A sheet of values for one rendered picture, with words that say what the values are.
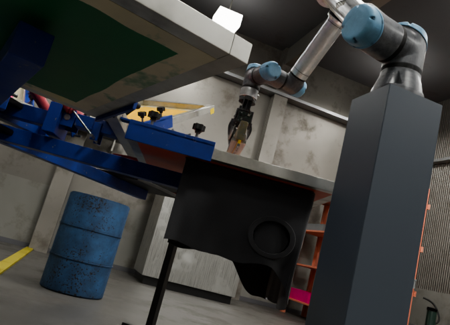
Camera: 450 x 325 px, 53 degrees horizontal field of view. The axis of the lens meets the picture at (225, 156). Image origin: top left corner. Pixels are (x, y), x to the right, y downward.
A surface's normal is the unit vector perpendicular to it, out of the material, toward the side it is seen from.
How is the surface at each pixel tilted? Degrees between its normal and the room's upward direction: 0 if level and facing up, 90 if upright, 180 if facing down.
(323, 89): 90
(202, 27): 90
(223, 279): 90
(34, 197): 90
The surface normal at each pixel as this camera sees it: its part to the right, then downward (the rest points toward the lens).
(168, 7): 0.56, -0.04
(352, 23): -0.82, -0.24
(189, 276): 0.32, -0.13
